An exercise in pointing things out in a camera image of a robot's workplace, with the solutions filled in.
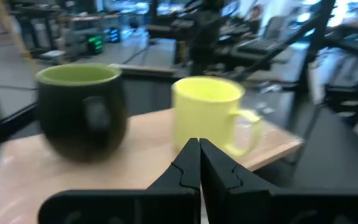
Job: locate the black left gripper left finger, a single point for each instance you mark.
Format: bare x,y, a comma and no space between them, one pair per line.
166,205

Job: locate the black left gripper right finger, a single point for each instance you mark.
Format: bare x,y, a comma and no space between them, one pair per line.
244,205

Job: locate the yellow mug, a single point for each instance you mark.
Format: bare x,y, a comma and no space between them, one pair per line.
204,112

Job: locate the black mug with green inside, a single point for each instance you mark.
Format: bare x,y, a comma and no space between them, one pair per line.
79,118

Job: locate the black keyboard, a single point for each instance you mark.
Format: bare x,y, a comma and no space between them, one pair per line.
259,46

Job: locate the black table frame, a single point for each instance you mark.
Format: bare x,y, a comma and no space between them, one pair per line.
5,130

